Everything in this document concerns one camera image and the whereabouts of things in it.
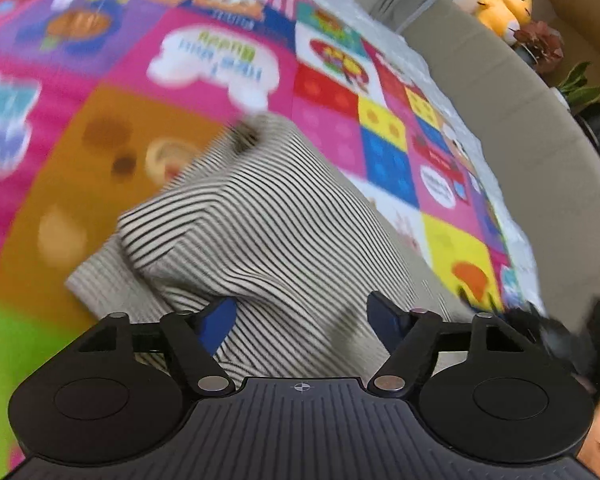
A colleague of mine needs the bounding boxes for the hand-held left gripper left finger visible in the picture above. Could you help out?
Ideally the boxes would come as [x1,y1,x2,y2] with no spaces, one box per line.
[72,297,237,396]

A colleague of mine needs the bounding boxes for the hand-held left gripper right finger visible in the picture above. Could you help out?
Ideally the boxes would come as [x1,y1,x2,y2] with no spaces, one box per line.
[367,290,532,397]

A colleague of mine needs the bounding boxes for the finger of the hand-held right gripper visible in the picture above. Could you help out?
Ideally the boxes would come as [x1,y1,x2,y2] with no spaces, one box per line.
[457,286,587,377]

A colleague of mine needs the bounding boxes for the black white striped shirt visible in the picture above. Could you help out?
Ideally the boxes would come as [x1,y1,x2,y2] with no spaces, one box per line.
[65,114,477,382]

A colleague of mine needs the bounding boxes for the beige sofa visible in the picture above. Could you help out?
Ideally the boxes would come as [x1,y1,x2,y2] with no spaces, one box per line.
[399,0,600,313]

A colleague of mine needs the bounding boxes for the colourful printed play mat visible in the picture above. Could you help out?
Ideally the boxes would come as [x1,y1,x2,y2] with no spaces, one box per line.
[0,0,517,472]

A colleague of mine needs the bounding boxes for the green leaf potted plant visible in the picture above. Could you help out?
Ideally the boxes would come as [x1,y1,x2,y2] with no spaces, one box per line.
[554,61,600,111]

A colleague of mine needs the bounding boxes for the red leaf potted plant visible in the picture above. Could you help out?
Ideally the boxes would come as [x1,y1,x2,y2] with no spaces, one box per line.
[511,20,566,75]

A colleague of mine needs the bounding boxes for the yellow plush toy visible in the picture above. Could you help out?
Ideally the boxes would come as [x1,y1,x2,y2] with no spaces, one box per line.
[475,0,535,41]

